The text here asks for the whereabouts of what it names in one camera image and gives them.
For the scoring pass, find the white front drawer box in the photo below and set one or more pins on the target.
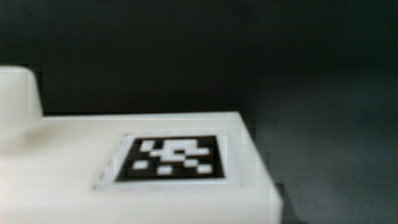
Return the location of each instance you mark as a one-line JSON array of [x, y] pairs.
[[126, 169]]

